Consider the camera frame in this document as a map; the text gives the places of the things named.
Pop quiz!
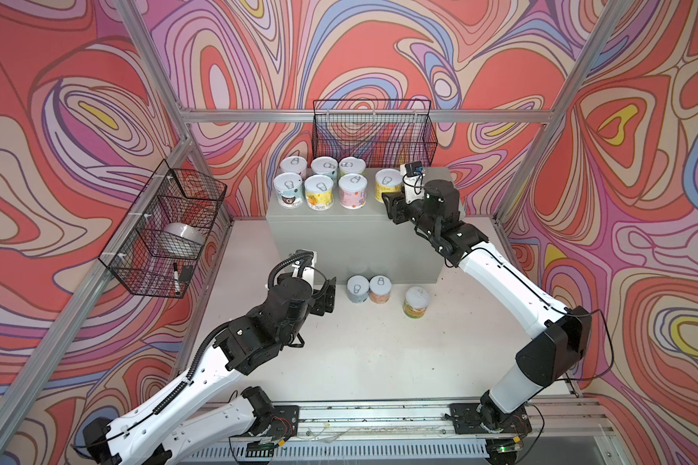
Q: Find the pink label can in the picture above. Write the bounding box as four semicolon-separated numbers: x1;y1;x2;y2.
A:
339;174;368;210
279;156;308;179

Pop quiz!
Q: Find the brown label can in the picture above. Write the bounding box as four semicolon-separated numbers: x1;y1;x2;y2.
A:
273;172;304;209
310;156;339;181

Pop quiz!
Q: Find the yellow label can front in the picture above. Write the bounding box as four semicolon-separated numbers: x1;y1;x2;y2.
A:
304;174;335;211

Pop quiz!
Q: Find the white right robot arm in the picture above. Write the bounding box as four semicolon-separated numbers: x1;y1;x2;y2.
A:
381;179;593;433

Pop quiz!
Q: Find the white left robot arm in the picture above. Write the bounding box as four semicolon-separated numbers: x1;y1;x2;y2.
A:
77;269;335;464

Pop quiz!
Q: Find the grey metal cabinet box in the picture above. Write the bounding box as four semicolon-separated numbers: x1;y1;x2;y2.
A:
266;169;444;285

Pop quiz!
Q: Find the yellow green label can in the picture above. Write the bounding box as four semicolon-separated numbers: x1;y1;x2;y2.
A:
403;286;430;319

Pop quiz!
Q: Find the orange label can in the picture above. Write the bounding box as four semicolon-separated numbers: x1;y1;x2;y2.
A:
370;275;393;304

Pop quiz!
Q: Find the blue label can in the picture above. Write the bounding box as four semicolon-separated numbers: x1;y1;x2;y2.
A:
346;275;370;303

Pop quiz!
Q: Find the black marker pen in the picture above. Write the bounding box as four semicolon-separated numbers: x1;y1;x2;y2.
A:
173;263;181;296

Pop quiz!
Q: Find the silver tape roll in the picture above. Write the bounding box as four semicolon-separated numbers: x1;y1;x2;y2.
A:
163;222;206;246

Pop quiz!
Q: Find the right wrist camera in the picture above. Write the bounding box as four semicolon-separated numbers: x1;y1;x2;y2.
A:
399;162;425;205

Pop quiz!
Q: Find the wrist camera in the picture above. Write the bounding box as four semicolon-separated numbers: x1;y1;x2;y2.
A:
289;250;316;287
399;162;425;205

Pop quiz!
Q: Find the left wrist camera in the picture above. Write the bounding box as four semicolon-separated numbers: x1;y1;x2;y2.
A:
289;250;316;287

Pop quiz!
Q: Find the black wire basket back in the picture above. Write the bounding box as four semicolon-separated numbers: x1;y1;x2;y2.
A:
311;97;438;168

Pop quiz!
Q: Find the black wire basket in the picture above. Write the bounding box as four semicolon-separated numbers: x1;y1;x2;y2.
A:
98;162;227;298
311;97;438;168

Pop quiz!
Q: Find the black wire basket left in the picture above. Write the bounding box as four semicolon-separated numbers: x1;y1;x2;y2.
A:
98;162;227;298

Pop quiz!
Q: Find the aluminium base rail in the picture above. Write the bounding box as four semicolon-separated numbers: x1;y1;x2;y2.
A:
186;396;630;464

